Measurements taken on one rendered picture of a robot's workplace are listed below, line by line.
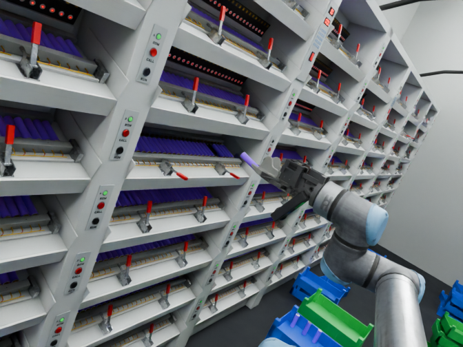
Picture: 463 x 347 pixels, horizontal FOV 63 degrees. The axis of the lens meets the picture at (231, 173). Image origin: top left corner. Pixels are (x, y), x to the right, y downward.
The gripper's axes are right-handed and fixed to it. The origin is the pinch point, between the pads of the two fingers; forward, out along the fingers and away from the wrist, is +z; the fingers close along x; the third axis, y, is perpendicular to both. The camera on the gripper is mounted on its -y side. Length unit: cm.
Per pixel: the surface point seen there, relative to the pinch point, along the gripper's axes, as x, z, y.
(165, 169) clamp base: 16.0, 17.8, -9.2
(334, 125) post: -100, 19, 17
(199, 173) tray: -0.2, 17.9, -10.3
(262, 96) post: -29.5, 24.6, 18.4
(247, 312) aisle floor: -95, 16, -99
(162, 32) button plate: 34.9, 15.5, 24.0
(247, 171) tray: -29.3, 17.9, -9.3
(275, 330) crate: -42, -15, -64
